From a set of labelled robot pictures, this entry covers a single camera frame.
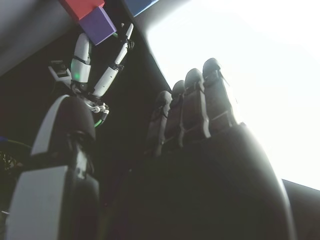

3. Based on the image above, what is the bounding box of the purple block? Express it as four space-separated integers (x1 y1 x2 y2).
77 6 118 46

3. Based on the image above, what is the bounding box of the small blue cube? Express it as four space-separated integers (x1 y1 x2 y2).
124 0 160 18

